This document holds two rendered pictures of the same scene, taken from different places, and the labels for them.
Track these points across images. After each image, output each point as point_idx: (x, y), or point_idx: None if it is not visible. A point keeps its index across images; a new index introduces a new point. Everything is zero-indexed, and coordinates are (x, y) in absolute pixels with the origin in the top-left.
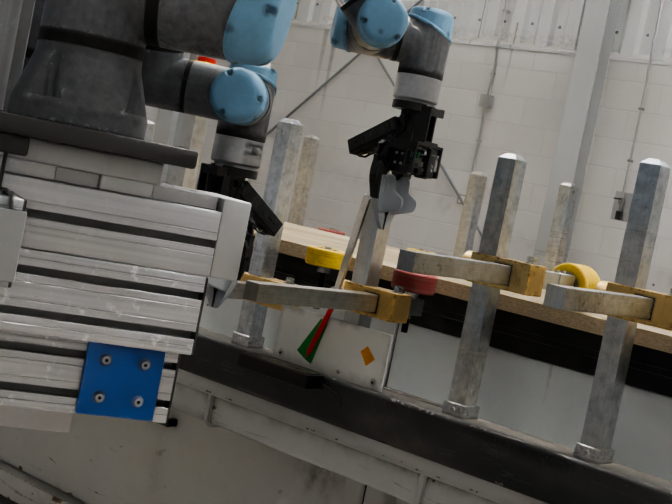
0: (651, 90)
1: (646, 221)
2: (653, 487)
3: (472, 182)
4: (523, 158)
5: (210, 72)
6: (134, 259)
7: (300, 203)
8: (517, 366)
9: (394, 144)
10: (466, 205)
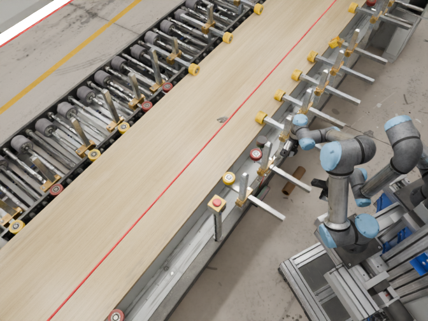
0: None
1: (310, 99)
2: (308, 124)
3: (75, 123)
4: (289, 114)
5: (363, 179)
6: None
7: (7, 204)
8: (255, 138)
9: (299, 144)
10: (78, 130)
